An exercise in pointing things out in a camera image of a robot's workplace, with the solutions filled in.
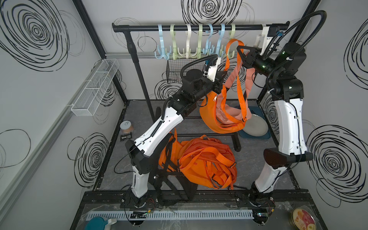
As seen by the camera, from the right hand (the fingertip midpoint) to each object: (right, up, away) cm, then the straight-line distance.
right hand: (240, 46), depth 54 cm
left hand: (-4, -8, +5) cm, 11 cm away
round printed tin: (+33, -75, +11) cm, 83 cm away
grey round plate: (+31, -36, +52) cm, 70 cm away
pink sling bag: (+6, -23, +34) cm, 42 cm away
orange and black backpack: (-32, -60, +27) cm, 73 cm away
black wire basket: (-29, +5, +42) cm, 51 cm away
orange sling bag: (-9, -27, +16) cm, 32 cm away
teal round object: (-60, -74, +7) cm, 96 cm away
